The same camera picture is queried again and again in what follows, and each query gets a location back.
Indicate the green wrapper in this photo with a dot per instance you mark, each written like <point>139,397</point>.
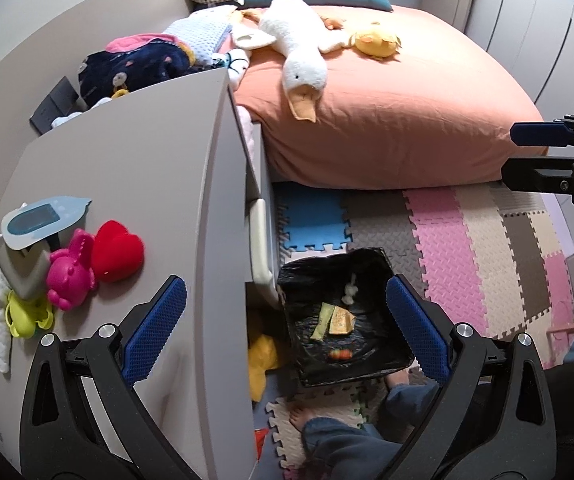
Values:
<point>322,321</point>

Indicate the white crumpled scrap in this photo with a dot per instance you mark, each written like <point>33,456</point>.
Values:
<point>351,290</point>

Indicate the yellow wrapper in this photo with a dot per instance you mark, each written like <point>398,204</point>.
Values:
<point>342,321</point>

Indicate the light blue knitted blanket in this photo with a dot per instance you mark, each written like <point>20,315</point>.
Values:
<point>197,32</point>

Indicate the foam puzzle mat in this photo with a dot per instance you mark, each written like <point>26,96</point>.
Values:
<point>467,260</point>

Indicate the yellow-green plastic toy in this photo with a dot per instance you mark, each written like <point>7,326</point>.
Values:
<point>27,317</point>

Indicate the yellow cloth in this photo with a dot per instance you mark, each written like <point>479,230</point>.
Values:
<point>262,365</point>

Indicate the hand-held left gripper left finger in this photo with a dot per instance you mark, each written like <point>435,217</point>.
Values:
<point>154,325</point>

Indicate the grey block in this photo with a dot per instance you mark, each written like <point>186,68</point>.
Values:
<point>22,270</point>

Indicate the white cloth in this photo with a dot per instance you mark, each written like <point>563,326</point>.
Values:
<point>67,119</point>

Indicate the white wardrobe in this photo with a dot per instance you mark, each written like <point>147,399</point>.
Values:
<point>532,20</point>

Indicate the grey blue plastic toy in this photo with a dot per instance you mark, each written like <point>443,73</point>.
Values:
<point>42,220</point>

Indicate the pink cloth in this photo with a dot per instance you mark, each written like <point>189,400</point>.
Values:
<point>137,42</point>

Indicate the white goose plush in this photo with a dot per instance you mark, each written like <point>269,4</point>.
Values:
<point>292,35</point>

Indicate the grey nightstand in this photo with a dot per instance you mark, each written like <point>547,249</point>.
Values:
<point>142,160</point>

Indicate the yellow duck plush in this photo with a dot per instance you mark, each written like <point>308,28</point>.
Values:
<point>374,40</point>

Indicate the bed with orange sheet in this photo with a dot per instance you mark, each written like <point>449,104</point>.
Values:
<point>392,110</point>

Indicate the small yellow toy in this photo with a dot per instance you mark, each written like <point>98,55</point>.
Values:
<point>119,93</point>

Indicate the red heart toy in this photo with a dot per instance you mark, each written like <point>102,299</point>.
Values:
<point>117,252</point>

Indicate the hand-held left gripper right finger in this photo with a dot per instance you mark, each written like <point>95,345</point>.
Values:
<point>417,325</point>

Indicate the bin with black bag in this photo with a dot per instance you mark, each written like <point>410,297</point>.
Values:
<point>317,280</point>

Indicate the navy printed blanket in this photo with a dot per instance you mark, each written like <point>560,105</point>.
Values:
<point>132,67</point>

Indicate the person's leg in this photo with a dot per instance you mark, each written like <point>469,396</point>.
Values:
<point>409,395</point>
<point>347,445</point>

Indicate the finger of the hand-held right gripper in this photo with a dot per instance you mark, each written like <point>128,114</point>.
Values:
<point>539,132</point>
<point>537,175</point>

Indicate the white stuffed toy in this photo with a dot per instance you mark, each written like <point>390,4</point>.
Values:
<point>237,62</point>

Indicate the pink bear toy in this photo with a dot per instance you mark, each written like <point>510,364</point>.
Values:
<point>69,275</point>

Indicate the small orange item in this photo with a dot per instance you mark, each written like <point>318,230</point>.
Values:
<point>339,355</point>

